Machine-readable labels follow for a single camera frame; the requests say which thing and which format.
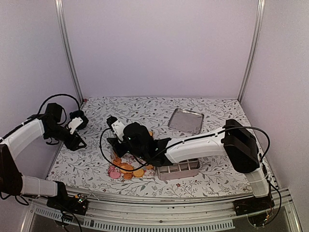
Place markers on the dark blue cup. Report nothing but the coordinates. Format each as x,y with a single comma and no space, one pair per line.
81,114

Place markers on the left aluminium frame post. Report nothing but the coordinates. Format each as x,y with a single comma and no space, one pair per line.
65,39

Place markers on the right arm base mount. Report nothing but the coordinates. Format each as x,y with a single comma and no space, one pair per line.
257,210

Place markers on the metal tin lid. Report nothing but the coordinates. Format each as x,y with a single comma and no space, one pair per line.
186,121

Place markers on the pink round cookie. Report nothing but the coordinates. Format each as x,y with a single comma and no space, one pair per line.
115,175

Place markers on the metal serving tongs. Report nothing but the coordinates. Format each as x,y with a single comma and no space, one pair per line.
115,159

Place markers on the right aluminium frame post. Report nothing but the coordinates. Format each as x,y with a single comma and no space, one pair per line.
254,44

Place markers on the floral cookie tray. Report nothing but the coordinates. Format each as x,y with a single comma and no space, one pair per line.
127,168

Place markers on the metal divided cookie tin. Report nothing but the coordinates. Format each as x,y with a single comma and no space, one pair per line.
184,169

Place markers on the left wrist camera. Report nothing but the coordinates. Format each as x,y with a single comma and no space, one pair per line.
74,124

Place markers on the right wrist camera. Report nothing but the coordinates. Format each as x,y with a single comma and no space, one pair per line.
116,126

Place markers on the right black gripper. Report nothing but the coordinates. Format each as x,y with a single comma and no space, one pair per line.
113,141

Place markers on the aluminium frame post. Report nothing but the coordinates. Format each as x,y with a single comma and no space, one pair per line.
65,39
254,44

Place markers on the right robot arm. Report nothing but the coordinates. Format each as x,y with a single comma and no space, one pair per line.
232,140

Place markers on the floral tablecloth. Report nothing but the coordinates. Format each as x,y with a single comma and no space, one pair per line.
89,168

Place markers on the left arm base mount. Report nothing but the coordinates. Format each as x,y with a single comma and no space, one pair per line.
70,204

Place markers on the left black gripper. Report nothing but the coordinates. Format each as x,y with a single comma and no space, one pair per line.
73,144

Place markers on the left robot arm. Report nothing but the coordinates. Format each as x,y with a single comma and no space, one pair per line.
47,126

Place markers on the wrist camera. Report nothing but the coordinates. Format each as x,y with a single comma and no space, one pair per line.
74,124
116,126

